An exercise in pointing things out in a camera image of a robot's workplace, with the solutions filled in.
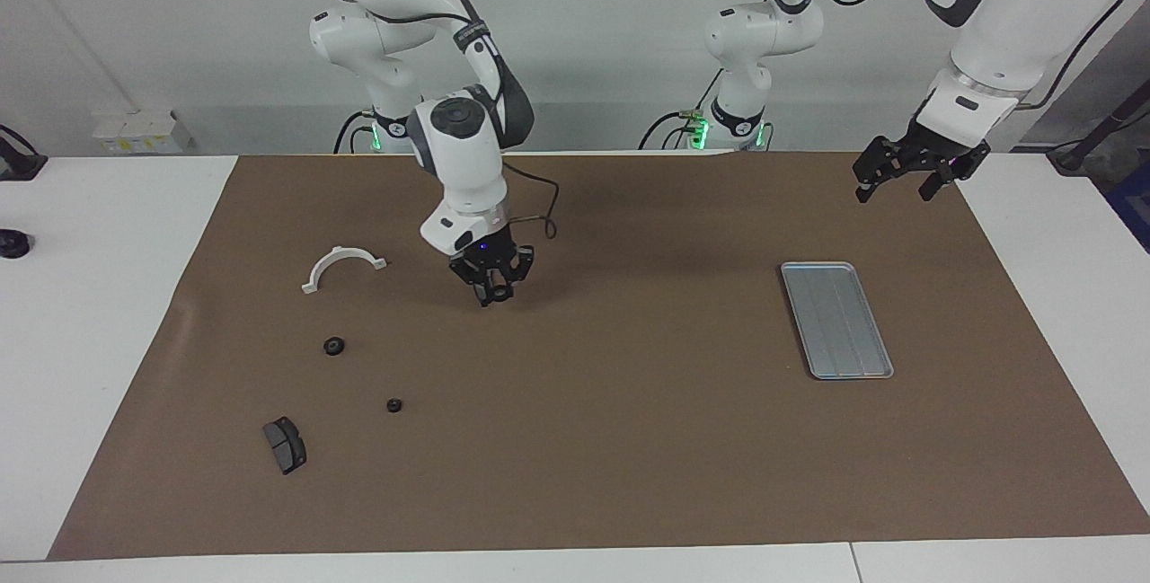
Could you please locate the white box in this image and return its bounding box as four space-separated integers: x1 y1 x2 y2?
93 110 194 155

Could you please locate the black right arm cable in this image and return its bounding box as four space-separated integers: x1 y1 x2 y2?
279 0 562 241

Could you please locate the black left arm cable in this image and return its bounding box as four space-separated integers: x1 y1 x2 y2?
750 0 1137 110

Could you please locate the brown table mat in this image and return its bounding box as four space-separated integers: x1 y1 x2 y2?
47 150 1150 561

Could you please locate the silver metal tray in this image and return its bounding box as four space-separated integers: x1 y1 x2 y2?
780 261 895 381

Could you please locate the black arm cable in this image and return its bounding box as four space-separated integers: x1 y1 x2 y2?
279 0 562 241
750 0 1137 110

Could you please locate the black table clamp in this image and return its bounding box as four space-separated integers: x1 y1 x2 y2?
0 125 48 181

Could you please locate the blue object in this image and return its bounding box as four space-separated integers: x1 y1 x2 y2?
1107 183 1150 253

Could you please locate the black stand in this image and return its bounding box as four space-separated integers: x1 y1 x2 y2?
1047 84 1150 175

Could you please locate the white half-ring clamp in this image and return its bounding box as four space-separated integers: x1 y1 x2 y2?
301 245 388 295

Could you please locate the black base cable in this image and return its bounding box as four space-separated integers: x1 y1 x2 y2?
640 71 724 151
334 110 378 155

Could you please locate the wide dark brake pad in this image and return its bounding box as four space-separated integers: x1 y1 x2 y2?
262 417 308 476

